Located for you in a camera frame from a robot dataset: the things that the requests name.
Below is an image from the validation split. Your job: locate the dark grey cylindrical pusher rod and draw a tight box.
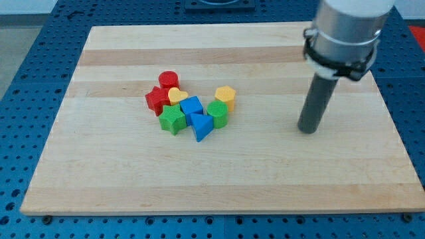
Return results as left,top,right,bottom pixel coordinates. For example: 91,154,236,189
297,74,338,134

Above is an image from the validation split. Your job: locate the yellow hexagon block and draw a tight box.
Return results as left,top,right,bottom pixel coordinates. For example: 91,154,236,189
214,86,236,112

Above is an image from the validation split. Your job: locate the green cylinder block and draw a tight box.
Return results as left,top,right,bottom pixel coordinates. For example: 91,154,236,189
207,100,228,129

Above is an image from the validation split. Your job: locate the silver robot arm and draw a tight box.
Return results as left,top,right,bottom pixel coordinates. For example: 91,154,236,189
297,0,395,133

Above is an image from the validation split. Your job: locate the blue triangle block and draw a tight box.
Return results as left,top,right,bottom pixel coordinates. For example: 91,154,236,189
190,114,214,142

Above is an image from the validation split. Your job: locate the blue cube block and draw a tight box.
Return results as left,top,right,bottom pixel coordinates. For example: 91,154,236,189
179,96,204,126

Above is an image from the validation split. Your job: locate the yellow heart block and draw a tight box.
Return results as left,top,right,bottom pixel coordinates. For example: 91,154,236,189
168,87,189,106

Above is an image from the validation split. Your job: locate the green star block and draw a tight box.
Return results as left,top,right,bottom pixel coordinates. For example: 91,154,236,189
158,104,187,135

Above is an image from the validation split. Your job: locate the red cylinder block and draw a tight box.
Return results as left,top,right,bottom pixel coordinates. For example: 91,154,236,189
158,71,179,88

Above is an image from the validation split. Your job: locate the red star block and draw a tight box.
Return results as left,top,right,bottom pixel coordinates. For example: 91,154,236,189
145,86,171,116

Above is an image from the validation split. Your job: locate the wooden board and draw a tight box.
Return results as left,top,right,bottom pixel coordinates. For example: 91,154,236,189
21,22,424,216

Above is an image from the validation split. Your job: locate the black cable clamp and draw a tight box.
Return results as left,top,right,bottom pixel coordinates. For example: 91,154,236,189
303,27,379,82

